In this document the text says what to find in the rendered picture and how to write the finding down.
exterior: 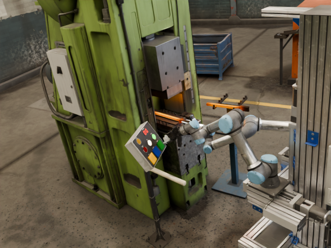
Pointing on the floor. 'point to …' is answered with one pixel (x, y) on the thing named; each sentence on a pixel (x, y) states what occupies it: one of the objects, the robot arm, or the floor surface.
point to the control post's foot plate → (165, 237)
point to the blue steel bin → (213, 53)
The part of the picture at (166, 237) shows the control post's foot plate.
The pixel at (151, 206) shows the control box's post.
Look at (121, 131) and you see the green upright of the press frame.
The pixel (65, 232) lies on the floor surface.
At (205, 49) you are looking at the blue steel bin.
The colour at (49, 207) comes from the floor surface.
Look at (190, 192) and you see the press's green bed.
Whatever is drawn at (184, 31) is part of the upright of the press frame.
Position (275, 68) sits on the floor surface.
